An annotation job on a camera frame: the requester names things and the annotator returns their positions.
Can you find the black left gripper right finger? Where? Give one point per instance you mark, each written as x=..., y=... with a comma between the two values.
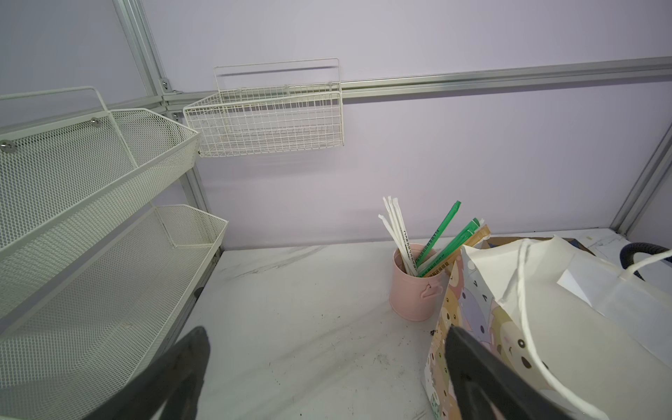
x=486, y=388

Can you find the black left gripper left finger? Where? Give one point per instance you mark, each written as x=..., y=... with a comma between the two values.
x=171, y=386

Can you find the cartoon animal paper gift bag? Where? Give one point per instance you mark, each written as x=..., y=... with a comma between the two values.
x=595, y=344

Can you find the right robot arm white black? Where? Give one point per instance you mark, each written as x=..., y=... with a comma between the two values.
x=627, y=257

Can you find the pink metal straw bucket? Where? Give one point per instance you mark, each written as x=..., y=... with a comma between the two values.
x=414, y=298

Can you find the white mesh two-tier shelf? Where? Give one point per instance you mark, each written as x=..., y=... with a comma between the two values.
x=94, y=275

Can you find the green wrapped straw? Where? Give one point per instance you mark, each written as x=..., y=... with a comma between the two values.
x=437, y=234
x=467, y=232

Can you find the white wrapped straw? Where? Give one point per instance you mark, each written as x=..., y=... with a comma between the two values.
x=394, y=224

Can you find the white wire basket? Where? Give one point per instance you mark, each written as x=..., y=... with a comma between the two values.
x=285, y=106

